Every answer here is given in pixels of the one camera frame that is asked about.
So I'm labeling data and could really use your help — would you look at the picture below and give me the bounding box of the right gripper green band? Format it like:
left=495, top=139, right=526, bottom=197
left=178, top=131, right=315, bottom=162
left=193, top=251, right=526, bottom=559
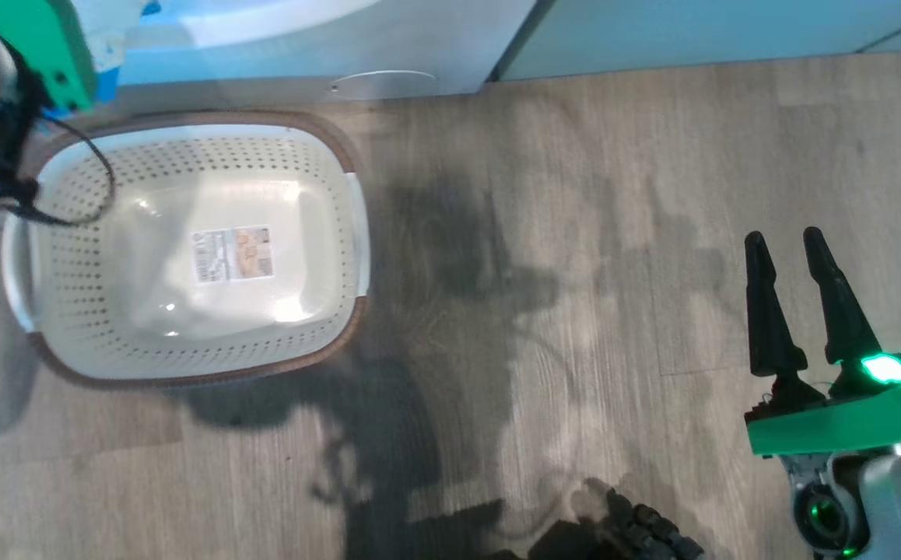
left=745, top=227, right=901, bottom=456

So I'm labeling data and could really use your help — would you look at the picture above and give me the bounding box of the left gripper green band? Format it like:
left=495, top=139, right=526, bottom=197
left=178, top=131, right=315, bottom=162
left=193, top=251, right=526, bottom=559
left=0, top=0, right=97, bottom=111

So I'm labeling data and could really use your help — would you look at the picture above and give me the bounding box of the white front-load washing machine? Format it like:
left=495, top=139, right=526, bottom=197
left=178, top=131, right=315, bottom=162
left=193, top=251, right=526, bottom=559
left=89, top=0, right=538, bottom=117

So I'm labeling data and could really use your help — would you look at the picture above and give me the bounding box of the paper basket label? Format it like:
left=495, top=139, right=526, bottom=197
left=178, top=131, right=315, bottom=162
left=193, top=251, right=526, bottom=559
left=190, top=226, right=275, bottom=285

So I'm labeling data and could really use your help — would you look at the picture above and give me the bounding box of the white perforated laundry basket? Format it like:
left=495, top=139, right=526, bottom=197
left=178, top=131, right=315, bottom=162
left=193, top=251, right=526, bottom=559
left=1, top=110, right=372, bottom=388

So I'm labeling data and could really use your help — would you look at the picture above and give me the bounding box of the round washer filter cover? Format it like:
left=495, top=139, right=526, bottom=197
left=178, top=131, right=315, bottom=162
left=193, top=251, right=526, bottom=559
left=330, top=70, right=440, bottom=98

